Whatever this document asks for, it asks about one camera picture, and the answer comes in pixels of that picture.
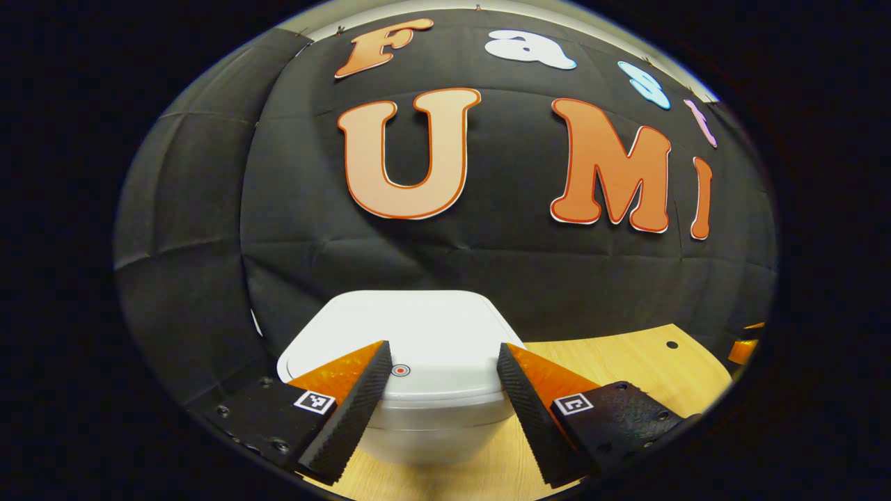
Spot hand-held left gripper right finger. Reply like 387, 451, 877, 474
495, 342, 704, 489

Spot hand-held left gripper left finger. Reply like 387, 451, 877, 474
200, 340, 394, 487

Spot white desktop garbage bin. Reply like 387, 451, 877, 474
277, 290, 527, 467

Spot wooden desktop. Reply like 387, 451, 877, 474
303, 324, 733, 501

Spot black backdrop cloth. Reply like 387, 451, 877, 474
115, 7, 779, 418

